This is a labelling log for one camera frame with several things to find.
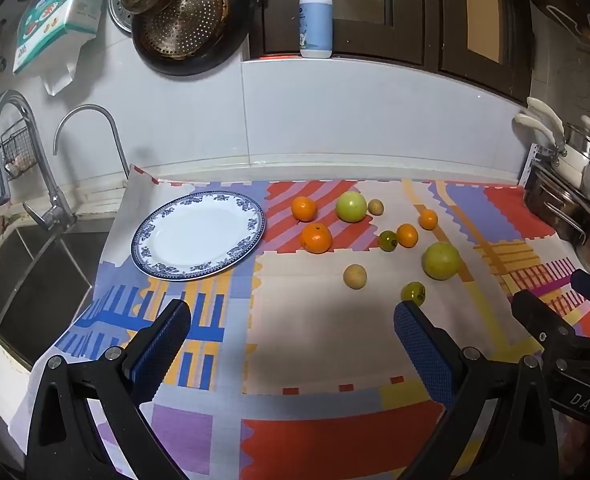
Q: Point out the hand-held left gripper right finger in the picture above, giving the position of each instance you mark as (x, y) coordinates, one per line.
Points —
(420, 345)

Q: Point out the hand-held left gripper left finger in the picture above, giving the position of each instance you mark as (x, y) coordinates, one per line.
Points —
(162, 345)

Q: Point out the small green tomato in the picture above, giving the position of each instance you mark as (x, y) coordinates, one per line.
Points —
(388, 241)
(413, 292)

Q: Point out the green apple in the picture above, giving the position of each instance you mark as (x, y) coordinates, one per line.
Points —
(441, 260)
(351, 206)

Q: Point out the brown kiwi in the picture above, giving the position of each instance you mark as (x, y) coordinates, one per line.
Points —
(354, 276)
(375, 206)

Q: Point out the orange tangerine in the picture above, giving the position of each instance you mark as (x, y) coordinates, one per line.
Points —
(428, 219)
(304, 208)
(407, 235)
(316, 237)

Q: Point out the blue patterned white plate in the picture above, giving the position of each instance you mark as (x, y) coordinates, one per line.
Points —
(195, 235)

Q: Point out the steel pot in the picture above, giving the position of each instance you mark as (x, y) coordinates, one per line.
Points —
(555, 205)

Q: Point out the colourful patterned tablecloth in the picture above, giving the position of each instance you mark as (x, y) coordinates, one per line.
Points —
(325, 340)

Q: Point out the steel sink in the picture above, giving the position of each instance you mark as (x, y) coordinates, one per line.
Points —
(35, 300)

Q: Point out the large chrome faucet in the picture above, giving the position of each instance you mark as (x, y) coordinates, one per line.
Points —
(45, 175)

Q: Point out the thin gooseneck faucet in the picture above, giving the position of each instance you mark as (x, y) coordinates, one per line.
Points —
(82, 108)

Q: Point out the black frying pan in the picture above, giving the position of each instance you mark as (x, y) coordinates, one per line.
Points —
(225, 55)

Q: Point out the perforated metal strainer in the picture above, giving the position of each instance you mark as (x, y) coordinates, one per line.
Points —
(190, 22)

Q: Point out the blue white pump bottle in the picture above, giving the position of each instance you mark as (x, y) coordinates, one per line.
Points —
(316, 25)

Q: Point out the tissue paper package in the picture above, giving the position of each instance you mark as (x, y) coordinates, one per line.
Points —
(50, 15)

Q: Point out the dark wooden window frame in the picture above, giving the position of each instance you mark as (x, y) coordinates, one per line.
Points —
(425, 10)

